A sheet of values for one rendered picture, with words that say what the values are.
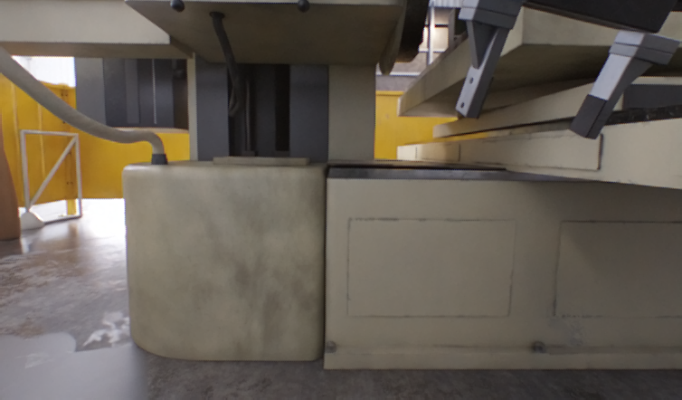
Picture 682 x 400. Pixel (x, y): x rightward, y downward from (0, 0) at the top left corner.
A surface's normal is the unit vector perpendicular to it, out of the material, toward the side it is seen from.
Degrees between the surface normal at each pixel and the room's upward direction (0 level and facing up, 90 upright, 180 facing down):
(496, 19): 113
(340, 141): 90
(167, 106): 90
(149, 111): 90
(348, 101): 90
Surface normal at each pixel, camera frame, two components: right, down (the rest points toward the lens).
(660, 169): -1.00, -0.01
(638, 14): 0.08, 0.48
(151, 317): -0.41, 0.08
